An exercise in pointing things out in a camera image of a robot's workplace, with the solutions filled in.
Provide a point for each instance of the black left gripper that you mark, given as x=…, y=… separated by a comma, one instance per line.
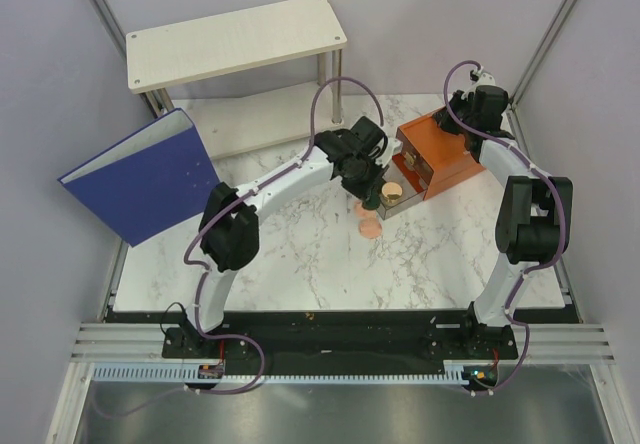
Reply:
x=367, y=191

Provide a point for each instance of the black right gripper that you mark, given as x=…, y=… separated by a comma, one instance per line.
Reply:
x=458, y=104

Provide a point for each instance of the gold round jar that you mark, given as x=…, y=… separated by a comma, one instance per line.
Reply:
x=391, y=192

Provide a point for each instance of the transparent drawer with gold knob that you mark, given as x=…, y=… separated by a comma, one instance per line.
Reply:
x=411, y=195

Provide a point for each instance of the orange drawer organizer box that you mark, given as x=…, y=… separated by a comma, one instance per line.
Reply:
x=445, y=153

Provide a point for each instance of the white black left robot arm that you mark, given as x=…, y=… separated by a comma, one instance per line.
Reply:
x=228, y=236

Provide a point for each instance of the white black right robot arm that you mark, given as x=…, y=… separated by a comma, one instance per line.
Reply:
x=533, y=224

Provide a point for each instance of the white two-tier shelf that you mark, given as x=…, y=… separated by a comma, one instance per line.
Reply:
x=243, y=41

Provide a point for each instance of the light blue cable duct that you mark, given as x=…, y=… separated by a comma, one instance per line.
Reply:
x=193, y=373

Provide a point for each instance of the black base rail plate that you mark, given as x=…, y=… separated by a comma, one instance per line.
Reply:
x=346, y=341

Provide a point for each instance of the blue ring binder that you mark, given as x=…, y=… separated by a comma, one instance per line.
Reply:
x=154, y=179

